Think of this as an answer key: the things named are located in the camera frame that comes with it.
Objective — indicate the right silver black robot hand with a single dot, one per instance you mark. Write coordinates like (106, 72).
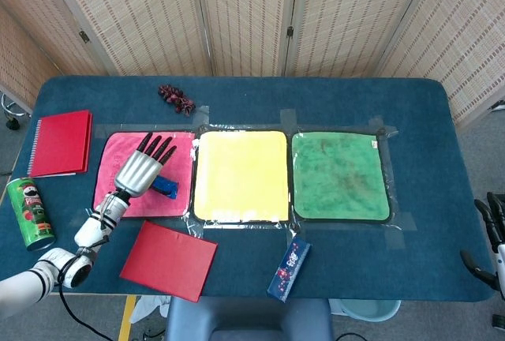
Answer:
(501, 262)

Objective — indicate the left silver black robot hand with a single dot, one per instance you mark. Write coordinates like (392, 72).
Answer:
(138, 173)

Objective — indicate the blue snack packet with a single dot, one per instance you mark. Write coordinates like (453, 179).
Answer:
(167, 188)

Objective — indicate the pink cloth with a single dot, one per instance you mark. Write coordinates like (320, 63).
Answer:
(114, 159)

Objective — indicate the yellow cloth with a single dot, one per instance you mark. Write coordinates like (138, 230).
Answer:
(240, 175)

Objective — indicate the green cloth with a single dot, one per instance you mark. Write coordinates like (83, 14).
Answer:
(339, 175)

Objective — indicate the clear tape strip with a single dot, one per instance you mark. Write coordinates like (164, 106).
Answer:
(378, 123)
(201, 115)
(289, 118)
(77, 216)
(396, 234)

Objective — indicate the red spiral notebook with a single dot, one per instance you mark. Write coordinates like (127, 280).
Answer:
(61, 143)

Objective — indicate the dark red grape bunch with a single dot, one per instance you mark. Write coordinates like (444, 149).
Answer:
(177, 99)

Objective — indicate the red flat folder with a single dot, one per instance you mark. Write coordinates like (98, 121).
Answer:
(169, 262)

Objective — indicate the green Pringles can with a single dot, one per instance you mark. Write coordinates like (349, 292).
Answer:
(31, 214)

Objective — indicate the white crumpled cloth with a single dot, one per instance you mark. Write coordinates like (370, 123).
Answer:
(148, 309)

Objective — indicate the blue felt table cover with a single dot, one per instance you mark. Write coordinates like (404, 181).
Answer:
(252, 96)

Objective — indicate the light blue bucket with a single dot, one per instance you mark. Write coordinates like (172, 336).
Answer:
(371, 310)

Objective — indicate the chrome stool base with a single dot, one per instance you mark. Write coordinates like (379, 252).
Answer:
(12, 114)

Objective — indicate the woven folding screen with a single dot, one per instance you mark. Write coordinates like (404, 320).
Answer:
(138, 21)

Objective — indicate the dark blue long box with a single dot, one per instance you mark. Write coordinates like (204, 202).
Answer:
(290, 268)

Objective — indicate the blue-grey chair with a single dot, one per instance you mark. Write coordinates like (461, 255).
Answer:
(248, 317)

